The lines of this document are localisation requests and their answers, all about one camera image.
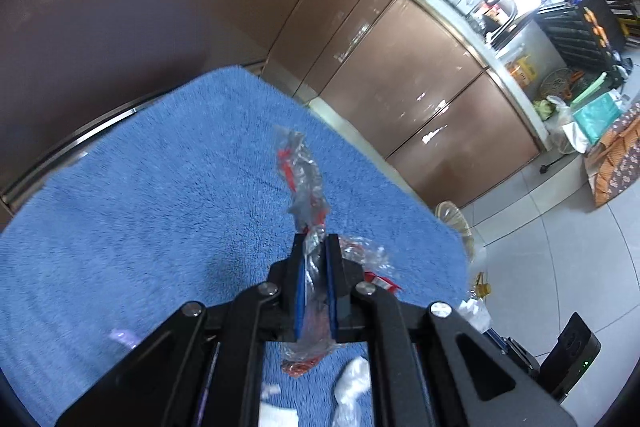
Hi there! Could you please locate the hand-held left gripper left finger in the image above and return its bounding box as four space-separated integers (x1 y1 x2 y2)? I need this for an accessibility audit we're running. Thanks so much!
55 232 308 427

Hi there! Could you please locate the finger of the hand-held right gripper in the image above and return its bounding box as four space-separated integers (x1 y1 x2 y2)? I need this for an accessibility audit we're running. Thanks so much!
487 329 541 380

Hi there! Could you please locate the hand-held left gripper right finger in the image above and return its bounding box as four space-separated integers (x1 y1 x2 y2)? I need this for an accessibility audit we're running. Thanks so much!
325 233 576 427

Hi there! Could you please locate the small white tissue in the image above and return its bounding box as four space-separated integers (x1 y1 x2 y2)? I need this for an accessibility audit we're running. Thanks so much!
457 298 493 333
257 382 300 427

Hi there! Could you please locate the large white tissue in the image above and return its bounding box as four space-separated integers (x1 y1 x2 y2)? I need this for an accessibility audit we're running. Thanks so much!
332 355 373 427

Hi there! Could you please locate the clear plastic wrapper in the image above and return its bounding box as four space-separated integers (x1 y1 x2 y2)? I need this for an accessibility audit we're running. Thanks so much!
272 125 402 379

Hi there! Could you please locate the purple plastic film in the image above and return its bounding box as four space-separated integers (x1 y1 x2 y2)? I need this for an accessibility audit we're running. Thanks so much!
110 328 141 348

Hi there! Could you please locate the cooking oil bottle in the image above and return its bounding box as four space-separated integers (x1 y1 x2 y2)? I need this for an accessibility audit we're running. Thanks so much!
467 272 493 303

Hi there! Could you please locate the beige waste bin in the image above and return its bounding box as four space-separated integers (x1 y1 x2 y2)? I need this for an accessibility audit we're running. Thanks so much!
434 201 475 258

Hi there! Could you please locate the blue terry towel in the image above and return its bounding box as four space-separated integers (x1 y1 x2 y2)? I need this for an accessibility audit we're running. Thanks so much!
0 65 473 427

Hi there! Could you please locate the orange and brown floral apron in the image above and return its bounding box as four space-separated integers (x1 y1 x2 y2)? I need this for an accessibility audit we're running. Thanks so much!
582 102 640 208

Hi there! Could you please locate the white plastic bag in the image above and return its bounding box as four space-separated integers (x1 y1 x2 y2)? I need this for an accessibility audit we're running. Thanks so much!
545 94 591 152

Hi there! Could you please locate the green plastic bag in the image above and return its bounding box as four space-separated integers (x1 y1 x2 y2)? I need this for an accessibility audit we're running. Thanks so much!
572 89 626 145

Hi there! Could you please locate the green cutting board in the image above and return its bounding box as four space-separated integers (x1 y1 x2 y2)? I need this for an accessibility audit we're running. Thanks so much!
570 74 613 108

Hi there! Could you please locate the yellow food packet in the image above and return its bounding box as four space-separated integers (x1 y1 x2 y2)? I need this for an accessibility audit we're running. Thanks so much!
505 54 538 88

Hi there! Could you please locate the black dish rack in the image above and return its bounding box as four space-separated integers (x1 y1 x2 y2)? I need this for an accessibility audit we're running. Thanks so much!
535 0 640 72

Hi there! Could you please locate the steel kitchen faucet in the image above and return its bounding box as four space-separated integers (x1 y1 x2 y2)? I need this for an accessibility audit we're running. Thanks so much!
482 0 536 48

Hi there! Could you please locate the round wire trivet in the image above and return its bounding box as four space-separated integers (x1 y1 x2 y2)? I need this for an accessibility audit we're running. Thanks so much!
542 67 576 100

